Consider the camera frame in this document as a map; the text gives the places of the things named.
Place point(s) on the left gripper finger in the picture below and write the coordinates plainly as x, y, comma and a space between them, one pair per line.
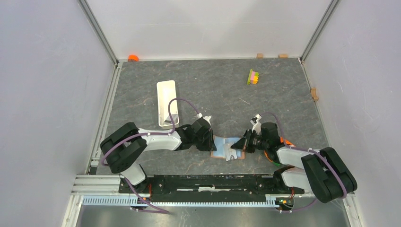
203, 146
212, 146

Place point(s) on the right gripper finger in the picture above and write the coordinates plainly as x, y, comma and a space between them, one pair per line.
250, 149
240, 145

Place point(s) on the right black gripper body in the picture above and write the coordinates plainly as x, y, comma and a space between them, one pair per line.
252, 140

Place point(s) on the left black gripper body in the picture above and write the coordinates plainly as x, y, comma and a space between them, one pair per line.
204, 139

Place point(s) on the brown leather card holder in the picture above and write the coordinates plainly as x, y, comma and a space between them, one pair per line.
219, 142

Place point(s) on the white rectangular tray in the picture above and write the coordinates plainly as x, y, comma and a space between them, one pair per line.
166, 91

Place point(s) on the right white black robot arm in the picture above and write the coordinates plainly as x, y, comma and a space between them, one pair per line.
321, 172

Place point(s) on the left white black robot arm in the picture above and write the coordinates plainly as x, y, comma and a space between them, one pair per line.
123, 147

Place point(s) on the orange horseshoe toy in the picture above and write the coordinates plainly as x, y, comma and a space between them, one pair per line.
271, 153

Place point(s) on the colourful toy brick stack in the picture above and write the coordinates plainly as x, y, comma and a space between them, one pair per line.
253, 77

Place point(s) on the curved wooden piece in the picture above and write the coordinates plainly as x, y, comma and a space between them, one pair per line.
314, 94

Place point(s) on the orange round cap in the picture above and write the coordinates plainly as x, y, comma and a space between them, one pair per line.
133, 57

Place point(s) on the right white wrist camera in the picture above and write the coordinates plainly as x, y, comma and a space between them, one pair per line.
255, 121

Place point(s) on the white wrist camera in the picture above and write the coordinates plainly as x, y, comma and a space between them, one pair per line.
206, 118
255, 121

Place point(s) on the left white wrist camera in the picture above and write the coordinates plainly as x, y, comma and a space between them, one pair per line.
206, 118

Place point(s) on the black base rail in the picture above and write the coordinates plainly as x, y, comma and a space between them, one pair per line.
212, 188

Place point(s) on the blue-white cable duct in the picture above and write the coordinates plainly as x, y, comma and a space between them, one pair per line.
133, 201

